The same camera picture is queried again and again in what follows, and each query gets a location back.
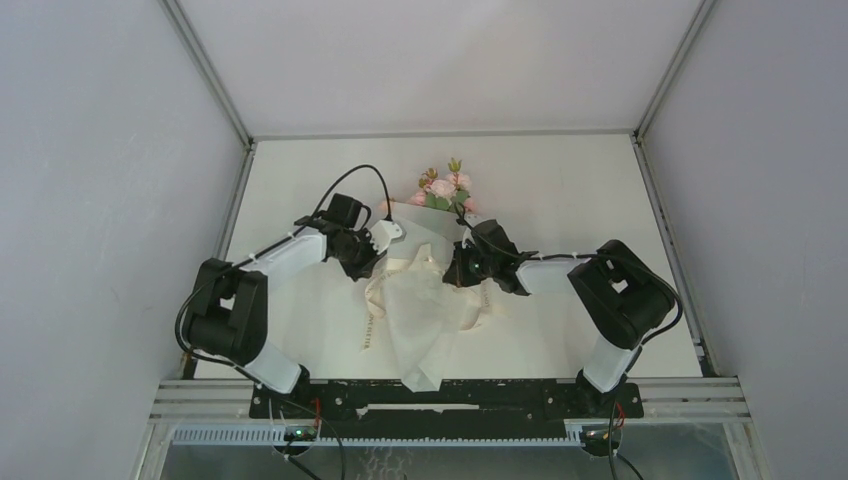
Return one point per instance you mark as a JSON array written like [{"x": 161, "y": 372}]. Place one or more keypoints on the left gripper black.
[{"x": 367, "y": 266}]

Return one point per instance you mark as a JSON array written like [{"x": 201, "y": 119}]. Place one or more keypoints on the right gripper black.
[{"x": 458, "y": 272}]

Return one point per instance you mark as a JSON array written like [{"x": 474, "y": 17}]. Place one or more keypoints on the cream printed ribbon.
[{"x": 423, "y": 314}]

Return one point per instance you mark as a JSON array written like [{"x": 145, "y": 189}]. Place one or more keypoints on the pink fake rose stem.
[
  {"x": 418, "y": 199},
  {"x": 469, "y": 205},
  {"x": 440, "y": 191},
  {"x": 457, "y": 178}
]

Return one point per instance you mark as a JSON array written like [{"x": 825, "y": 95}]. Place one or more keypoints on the translucent white wrapping paper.
[{"x": 331, "y": 336}]

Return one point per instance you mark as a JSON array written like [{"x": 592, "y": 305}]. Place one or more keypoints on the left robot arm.
[{"x": 225, "y": 318}]

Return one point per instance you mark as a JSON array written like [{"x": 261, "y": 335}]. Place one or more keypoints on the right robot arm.
[{"x": 628, "y": 303}]

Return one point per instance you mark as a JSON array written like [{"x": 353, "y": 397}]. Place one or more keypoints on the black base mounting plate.
[{"x": 477, "y": 408}]

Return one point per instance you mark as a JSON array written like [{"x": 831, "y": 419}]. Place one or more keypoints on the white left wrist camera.
[{"x": 383, "y": 233}]

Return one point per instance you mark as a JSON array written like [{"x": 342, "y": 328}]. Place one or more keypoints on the white slotted cable duct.
[{"x": 569, "y": 435}]

